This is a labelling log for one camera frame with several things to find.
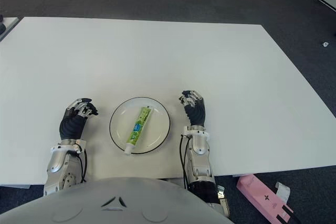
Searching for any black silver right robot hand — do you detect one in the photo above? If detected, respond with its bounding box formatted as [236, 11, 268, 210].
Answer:
[178, 89, 206, 127]

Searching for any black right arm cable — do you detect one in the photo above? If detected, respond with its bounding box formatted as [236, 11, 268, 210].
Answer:
[179, 134, 190, 189]

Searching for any white side table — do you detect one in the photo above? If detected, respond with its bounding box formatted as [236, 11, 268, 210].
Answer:
[0, 16, 19, 41]

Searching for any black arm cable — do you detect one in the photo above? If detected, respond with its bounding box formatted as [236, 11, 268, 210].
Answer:
[76, 152, 89, 183]
[179, 134, 190, 189]

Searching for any white plate with black rim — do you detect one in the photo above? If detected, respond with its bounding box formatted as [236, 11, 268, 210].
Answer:
[109, 97, 172, 155]

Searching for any grey robot torso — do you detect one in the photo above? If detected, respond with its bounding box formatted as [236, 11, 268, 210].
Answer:
[0, 177, 232, 224]

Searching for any silver metal bracket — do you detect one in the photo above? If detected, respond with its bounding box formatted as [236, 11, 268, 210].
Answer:
[216, 185, 231, 218]

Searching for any pink cardboard box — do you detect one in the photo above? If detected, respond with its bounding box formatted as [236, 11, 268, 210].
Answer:
[236, 174, 295, 224]

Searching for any green white toothpaste tube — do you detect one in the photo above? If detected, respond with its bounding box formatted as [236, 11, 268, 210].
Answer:
[124, 105, 153, 155]

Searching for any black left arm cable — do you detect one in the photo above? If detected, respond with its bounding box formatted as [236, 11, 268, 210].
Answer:
[76, 152, 89, 183]

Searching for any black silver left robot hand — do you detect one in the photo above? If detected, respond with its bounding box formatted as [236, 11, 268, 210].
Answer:
[59, 97, 100, 141]

